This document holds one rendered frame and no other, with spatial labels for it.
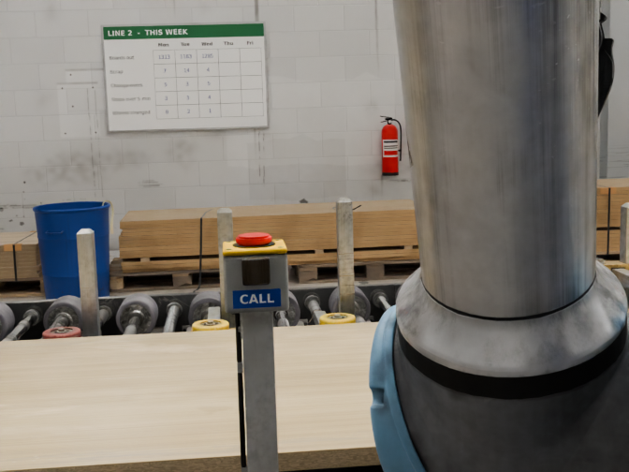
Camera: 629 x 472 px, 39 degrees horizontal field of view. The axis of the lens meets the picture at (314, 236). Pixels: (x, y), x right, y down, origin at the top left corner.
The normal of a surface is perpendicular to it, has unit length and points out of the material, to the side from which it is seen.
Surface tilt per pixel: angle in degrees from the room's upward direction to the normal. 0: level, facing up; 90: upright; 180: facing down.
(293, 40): 90
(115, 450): 0
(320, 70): 90
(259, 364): 90
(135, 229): 90
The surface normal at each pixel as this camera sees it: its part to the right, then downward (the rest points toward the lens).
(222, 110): 0.09, 0.14
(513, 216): -0.07, 0.51
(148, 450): -0.03, -0.99
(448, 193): -0.70, 0.44
